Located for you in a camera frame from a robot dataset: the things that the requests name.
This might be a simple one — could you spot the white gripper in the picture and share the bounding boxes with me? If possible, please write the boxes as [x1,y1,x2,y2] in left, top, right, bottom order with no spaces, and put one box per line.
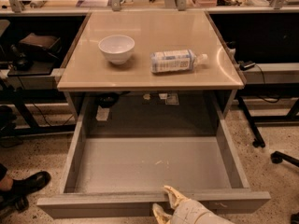
[151,185,219,224]

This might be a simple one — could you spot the grey top drawer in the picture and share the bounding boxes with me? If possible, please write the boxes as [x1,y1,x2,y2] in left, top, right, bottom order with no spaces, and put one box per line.
[36,91,272,220]

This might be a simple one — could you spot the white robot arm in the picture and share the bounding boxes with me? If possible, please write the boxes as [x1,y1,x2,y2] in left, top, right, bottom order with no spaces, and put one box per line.
[152,185,234,224]

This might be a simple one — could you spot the white paper in drawer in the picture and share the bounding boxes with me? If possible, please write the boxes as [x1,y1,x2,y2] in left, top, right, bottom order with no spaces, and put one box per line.
[95,106,110,121]

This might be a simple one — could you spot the grey drawer cabinet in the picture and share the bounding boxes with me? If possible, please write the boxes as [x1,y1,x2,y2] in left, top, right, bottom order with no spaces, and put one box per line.
[58,10,244,138]

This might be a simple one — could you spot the black chair caster right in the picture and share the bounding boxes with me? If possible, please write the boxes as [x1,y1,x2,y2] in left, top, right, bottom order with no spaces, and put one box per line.
[270,151,299,167]

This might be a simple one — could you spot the black shoe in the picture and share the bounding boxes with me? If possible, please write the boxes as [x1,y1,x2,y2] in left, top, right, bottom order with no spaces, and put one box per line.
[0,171,51,197]

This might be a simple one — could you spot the clear plastic water bottle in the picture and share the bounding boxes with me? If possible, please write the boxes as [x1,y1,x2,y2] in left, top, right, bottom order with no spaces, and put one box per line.
[150,49,208,74]

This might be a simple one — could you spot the black office chair base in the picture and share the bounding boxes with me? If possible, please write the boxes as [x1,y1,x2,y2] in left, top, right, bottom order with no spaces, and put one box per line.
[0,195,29,213]

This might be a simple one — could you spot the black power adapter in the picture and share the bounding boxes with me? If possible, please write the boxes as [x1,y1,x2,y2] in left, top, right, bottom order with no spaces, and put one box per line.
[239,61,256,71]

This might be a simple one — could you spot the white ceramic bowl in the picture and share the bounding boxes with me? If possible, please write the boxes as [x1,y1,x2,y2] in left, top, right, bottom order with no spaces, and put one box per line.
[98,35,135,64]

